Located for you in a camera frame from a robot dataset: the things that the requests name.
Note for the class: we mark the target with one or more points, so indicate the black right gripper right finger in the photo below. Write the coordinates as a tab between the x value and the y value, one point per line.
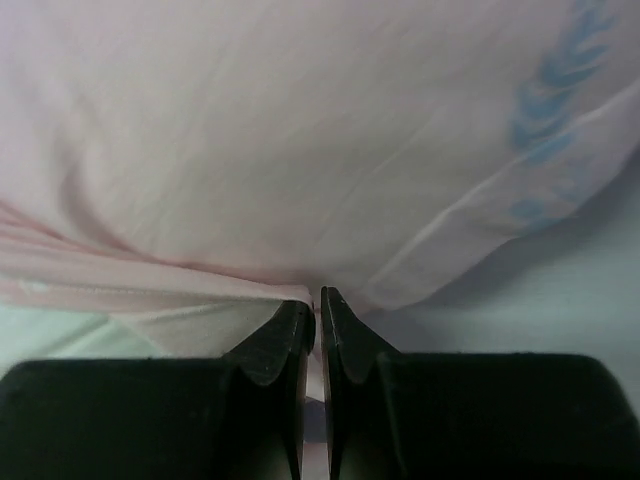
397	415

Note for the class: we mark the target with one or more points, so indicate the white pillow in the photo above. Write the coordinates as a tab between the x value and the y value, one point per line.
32	334

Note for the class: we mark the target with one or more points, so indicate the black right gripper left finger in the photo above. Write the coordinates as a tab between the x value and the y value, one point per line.
238	416

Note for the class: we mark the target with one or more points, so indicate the purple Elsa print pillowcase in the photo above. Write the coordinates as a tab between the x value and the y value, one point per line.
185	166

